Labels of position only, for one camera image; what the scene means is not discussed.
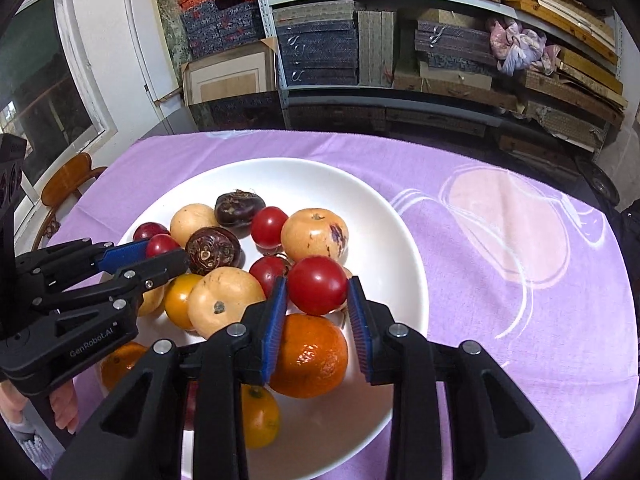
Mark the dark red plum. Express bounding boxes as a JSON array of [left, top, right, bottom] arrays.
[[145, 233, 180, 258], [132, 222, 169, 242]]

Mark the small orange kumquat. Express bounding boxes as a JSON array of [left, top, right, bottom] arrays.
[[164, 273, 202, 330]]

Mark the large orange mandarin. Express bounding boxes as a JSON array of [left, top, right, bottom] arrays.
[[269, 313, 348, 399], [99, 341, 148, 392]]

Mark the yellow-orange citrus fruit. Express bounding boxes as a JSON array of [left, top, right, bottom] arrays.
[[241, 385, 281, 450]]

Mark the large dark water chestnut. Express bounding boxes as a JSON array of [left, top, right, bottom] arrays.
[[186, 226, 242, 276]]

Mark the pale yellow round fruit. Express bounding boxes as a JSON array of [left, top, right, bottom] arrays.
[[169, 204, 219, 248]]

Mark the red tomato with calyx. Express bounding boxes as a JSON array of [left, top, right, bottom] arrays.
[[250, 256, 291, 298]]

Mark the small red tomato back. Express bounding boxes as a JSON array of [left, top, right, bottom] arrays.
[[250, 206, 288, 250]]

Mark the orange-yellow persimmon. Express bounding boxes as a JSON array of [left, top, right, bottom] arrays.
[[281, 208, 349, 263]]

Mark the person's left hand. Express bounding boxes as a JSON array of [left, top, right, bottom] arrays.
[[0, 380, 79, 434]]

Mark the wooden chair left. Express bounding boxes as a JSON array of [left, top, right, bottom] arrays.
[[32, 153, 106, 252]]

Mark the purple printed tablecloth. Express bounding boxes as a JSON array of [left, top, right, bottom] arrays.
[[56, 130, 638, 474]]

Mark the white oval plate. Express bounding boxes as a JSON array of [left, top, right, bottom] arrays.
[[116, 157, 428, 479]]

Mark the framed picture in carton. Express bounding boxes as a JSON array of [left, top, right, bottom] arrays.
[[181, 37, 278, 106]]

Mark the metal storage shelf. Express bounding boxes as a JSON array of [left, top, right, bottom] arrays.
[[258, 0, 628, 157]]

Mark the pink cloth bundle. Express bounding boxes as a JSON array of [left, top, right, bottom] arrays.
[[487, 18, 561, 77]]

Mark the window with white frame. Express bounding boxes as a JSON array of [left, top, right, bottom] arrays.
[[0, 0, 120, 201]]

